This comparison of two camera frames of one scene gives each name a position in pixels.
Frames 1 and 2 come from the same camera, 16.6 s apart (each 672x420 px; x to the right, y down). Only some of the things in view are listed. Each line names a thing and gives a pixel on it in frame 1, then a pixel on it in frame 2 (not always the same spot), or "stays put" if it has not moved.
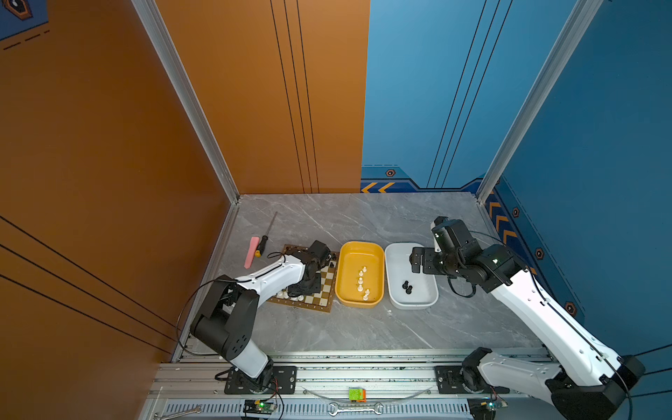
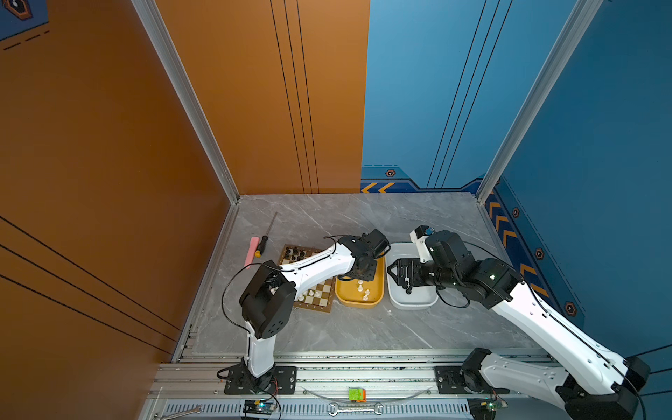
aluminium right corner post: [578, 26] stays put
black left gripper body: [308, 288] to [368, 273]
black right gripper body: [435, 262] to [426, 273]
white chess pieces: [360, 281] stays put
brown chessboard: [323, 300] stays put
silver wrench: [335, 409] stays put
